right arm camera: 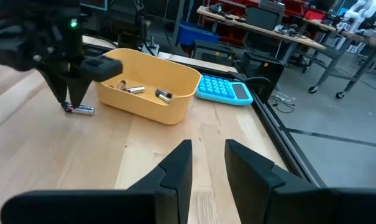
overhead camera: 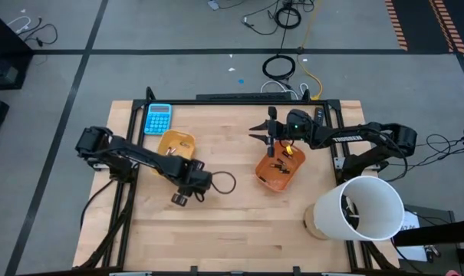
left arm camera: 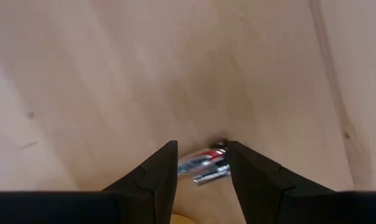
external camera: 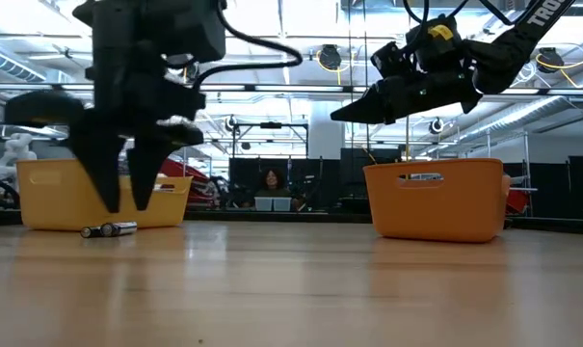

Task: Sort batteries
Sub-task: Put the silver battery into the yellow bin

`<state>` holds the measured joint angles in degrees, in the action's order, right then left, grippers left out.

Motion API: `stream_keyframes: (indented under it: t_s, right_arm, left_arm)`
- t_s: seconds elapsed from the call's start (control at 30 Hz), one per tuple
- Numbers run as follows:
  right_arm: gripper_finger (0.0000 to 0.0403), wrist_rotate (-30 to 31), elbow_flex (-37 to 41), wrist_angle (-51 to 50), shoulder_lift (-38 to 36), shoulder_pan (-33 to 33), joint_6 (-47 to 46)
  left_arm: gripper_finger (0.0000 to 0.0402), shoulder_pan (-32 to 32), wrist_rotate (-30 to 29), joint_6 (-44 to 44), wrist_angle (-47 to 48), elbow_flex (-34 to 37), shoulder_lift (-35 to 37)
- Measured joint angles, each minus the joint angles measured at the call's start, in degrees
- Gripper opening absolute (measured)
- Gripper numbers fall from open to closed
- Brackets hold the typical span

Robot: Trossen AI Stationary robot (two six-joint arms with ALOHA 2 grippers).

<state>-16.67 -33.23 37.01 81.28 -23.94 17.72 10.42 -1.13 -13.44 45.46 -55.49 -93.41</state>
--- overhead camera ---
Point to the silver AA battery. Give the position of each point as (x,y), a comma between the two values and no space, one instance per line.
(184,145)
(171,150)

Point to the orange plastic bin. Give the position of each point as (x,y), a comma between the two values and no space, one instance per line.
(270,184)

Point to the yellow plastic bin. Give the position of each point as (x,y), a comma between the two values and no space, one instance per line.
(178,138)

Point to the white cylindrical bucket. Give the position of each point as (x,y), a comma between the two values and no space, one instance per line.
(331,218)

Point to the small red object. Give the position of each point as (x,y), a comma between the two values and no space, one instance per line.
(453,273)

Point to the black aluminium table frame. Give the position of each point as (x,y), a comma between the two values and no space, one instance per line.
(231,102)

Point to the silver mounting bracket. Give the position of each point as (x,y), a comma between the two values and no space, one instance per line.
(338,163)

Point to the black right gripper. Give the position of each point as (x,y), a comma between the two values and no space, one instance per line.
(281,132)

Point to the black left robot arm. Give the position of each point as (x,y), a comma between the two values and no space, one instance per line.
(139,155)

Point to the round wooden base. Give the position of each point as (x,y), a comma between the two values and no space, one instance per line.
(308,226)

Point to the black copper-top battery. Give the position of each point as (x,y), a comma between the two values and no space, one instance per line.
(277,166)
(287,154)
(284,171)
(262,178)
(282,161)

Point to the white paper sheet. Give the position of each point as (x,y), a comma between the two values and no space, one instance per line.
(412,241)

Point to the black side table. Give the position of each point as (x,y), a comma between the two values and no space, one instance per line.
(435,234)

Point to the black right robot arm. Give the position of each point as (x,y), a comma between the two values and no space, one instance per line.
(350,138)

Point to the black desk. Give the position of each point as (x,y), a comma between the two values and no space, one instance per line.
(5,38)

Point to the white power adapter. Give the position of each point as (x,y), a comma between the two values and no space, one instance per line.
(213,4)

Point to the black remote control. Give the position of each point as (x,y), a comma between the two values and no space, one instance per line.
(319,115)

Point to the blue calculator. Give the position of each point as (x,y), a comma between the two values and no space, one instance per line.
(158,119)

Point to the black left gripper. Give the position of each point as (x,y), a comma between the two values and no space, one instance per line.
(199,182)

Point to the black keyboard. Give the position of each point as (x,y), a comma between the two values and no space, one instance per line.
(243,96)

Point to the black mat orange stripes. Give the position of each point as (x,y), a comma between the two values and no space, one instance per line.
(423,23)

